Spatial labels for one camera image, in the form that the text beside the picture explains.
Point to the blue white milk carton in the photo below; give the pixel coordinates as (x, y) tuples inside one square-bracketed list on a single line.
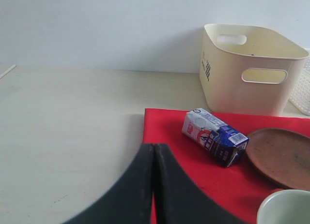
[(223, 142)]

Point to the white perforated plastic basket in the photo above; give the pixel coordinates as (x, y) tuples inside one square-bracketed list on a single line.
[(300, 96)]

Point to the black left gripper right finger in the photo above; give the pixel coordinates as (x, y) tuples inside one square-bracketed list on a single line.
[(178, 200)]

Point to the brown wooden plate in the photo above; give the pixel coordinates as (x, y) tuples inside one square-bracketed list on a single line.
[(282, 156)]

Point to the white strip on table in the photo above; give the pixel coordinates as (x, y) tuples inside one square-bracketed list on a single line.
[(5, 69)]

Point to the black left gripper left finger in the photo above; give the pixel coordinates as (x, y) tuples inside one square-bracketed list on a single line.
[(129, 200)]

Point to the pale green ceramic bowl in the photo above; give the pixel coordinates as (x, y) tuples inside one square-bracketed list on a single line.
[(285, 207)]

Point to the cream plastic bin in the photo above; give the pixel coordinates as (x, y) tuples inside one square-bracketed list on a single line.
[(248, 69)]

